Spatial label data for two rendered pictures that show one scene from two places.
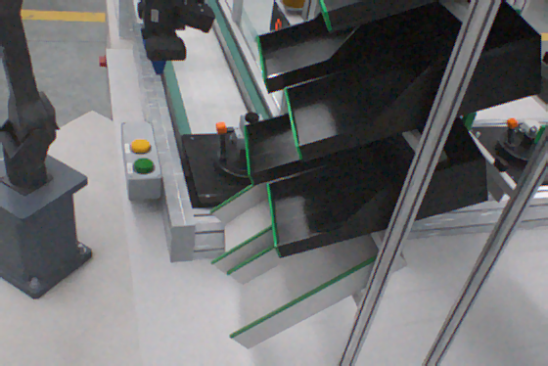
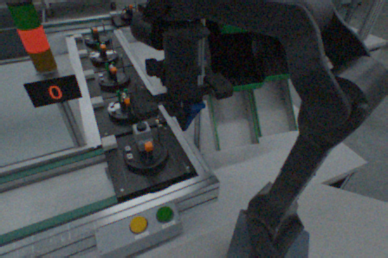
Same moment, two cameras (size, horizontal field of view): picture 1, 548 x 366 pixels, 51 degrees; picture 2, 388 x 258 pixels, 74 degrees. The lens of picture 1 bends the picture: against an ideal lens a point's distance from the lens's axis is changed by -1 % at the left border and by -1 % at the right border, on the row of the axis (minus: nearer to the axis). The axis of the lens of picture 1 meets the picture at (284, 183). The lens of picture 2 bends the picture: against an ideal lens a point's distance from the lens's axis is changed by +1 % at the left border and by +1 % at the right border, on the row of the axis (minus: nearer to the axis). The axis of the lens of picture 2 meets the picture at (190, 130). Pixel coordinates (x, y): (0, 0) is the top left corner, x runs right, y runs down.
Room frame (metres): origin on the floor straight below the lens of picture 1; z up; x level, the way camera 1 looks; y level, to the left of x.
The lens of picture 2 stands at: (0.89, 0.65, 1.57)
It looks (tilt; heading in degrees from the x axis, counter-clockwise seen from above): 41 degrees down; 269
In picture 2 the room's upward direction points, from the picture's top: straight up
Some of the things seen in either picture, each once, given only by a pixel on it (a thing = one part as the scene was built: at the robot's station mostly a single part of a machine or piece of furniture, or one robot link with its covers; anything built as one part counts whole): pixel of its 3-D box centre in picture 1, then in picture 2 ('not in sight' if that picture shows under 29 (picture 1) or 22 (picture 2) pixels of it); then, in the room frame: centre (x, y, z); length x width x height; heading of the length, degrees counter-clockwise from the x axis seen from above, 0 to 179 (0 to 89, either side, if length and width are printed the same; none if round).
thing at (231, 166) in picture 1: (245, 160); (145, 153); (1.02, 0.09, 0.98); 0.14 x 0.14 x 0.02
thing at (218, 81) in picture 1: (225, 112); (50, 193); (1.31, 0.19, 0.91); 0.84 x 0.28 x 0.10; 23
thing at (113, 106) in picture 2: not in sight; (125, 102); (1.13, -0.14, 1.01); 0.24 x 0.24 x 0.13; 23
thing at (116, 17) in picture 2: not in sight; (129, 11); (1.30, -1.24, 1.01); 0.24 x 0.24 x 0.13; 23
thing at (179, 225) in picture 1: (159, 116); (62, 241); (1.22, 0.34, 0.91); 0.89 x 0.06 x 0.11; 23
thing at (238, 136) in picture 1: (254, 129); (141, 132); (1.03, 0.08, 1.06); 0.08 x 0.04 x 0.07; 114
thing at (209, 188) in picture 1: (244, 166); (146, 157); (1.02, 0.09, 0.96); 0.24 x 0.24 x 0.02; 23
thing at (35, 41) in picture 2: not in sight; (34, 38); (1.25, 0.06, 1.33); 0.05 x 0.05 x 0.05
